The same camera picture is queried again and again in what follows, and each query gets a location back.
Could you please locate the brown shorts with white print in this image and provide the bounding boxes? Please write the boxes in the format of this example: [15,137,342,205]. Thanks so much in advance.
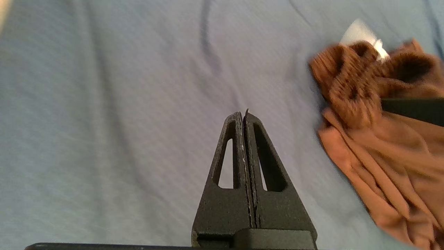
[309,19,444,250]

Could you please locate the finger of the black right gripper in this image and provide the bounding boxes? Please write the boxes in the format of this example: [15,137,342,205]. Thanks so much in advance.
[381,98,444,127]

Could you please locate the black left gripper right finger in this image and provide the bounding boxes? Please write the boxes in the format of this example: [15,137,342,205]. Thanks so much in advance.
[244,109,318,243]

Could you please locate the blue bed sheet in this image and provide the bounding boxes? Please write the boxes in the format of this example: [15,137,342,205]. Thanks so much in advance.
[0,0,444,250]

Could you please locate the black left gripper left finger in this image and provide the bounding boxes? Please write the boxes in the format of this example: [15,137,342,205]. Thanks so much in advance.
[191,112,256,248]

